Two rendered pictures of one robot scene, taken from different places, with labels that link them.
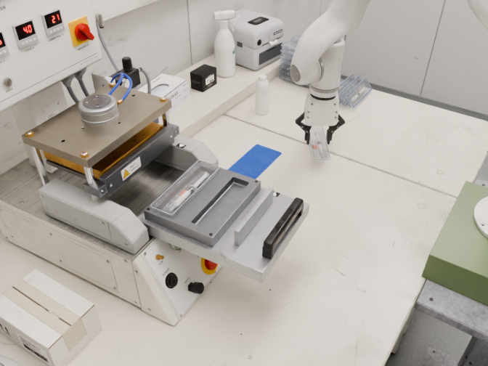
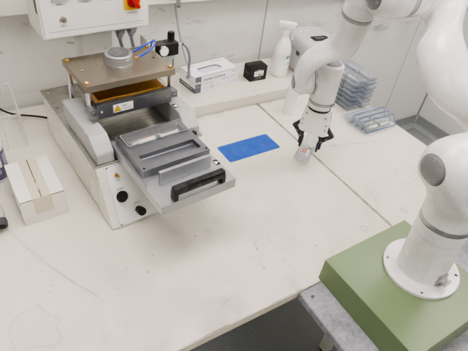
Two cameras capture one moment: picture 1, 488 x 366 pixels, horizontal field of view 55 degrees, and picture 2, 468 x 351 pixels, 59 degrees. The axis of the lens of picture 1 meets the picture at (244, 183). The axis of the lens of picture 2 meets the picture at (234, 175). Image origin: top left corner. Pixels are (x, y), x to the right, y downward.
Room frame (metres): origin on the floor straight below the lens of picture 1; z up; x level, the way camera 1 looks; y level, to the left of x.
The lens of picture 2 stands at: (-0.03, -0.41, 1.67)
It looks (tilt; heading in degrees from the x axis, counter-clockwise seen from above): 40 degrees down; 20
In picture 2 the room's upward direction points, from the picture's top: 8 degrees clockwise
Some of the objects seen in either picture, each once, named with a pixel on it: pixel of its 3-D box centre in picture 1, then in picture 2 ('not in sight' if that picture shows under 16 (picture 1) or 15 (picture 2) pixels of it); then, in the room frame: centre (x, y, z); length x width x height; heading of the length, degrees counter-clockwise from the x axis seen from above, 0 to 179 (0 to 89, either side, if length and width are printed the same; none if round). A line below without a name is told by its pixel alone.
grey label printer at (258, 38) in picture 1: (249, 38); (310, 51); (1.91, -0.02, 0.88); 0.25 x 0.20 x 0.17; 50
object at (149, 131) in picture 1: (107, 132); (122, 76); (0.89, 0.30, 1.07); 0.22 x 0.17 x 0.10; 151
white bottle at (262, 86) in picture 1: (262, 94); (291, 97); (1.53, -0.07, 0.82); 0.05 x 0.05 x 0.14
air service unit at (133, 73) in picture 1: (125, 88); (165, 53); (1.14, 0.31, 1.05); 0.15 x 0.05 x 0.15; 151
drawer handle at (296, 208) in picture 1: (284, 226); (198, 184); (0.67, -0.08, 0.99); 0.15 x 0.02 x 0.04; 151
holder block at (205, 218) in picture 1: (204, 199); (162, 146); (0.76, 0.08, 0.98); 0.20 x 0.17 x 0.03; 151
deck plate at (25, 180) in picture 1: (104, 179); (118, 112); (0.90, 0.34, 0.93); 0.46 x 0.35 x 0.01; 61
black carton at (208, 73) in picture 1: (203, 78); (255, 70); (1.65, 0.15, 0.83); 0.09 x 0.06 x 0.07; 146
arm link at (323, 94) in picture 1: (324, 88); (321, 103); (1.23, -0.23, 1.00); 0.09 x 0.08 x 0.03; 90
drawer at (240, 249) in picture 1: (224, 210); (171, 159); (0.73, 0.04, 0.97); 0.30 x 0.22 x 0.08; 61
